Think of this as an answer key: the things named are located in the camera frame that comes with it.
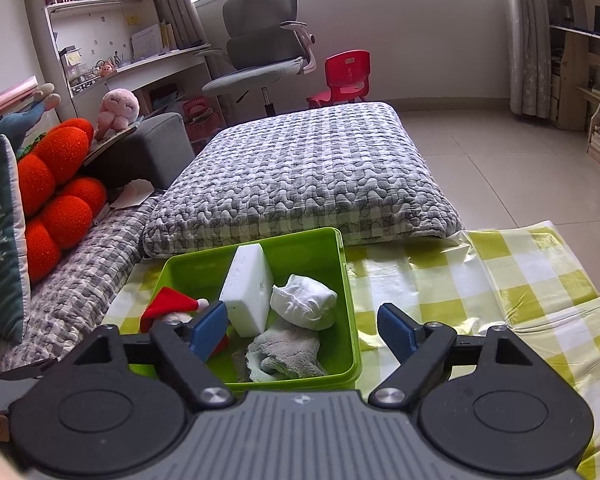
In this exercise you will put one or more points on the blue plush toy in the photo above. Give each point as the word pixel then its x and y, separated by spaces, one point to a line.
pixel 16 125

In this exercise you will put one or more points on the red santa hat toy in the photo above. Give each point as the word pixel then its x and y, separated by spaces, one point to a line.
pixel 172 307

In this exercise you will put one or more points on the green plastic bin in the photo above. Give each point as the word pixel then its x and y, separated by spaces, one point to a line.
pixel 318 254

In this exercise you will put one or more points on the red knitted plush pillow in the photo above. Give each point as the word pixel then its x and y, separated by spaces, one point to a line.
pixel 60 205

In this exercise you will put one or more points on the beige curtain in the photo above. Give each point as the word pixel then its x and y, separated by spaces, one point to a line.
pixel 528 26

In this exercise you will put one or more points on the pink octopus plush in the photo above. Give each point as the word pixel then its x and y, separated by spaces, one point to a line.
pixel 118 109

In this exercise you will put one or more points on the white paper scrap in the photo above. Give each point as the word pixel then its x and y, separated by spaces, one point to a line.
pixel 133 194

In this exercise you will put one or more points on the grey towel cloth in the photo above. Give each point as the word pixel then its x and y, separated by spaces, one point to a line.
pixel 283 351

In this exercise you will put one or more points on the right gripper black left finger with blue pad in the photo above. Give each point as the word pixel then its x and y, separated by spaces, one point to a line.
pixel 182 352

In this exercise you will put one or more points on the white foam block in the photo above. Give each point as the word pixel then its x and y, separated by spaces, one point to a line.
pixel 247 291

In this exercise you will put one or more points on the dark green patterned cushion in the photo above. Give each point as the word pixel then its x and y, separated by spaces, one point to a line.
pixel 15 288

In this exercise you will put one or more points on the white bookshelf desk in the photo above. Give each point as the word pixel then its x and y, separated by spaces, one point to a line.
pixel 89 47

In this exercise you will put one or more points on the white cloth glove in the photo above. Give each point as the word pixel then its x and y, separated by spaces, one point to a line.
pixel 305 302

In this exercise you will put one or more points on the pink box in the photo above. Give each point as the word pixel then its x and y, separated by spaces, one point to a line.
pixel 16 98

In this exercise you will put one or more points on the wooden shelf unit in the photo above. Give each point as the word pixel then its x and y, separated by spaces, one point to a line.
pixel 574 97

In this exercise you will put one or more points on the red plastic child chair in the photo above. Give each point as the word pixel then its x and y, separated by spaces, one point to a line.
pixel 347 76

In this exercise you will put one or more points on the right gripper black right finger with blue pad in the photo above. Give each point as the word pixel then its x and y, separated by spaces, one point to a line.
pixel 421 351

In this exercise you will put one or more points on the grey office chair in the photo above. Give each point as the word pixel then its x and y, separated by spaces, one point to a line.
pixel 266 44

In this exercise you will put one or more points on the green checked tablecloth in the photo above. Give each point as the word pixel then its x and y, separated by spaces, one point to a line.
pixel 527 279

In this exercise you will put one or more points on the grey quilted cushion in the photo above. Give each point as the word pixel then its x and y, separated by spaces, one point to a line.
pixel 351 167

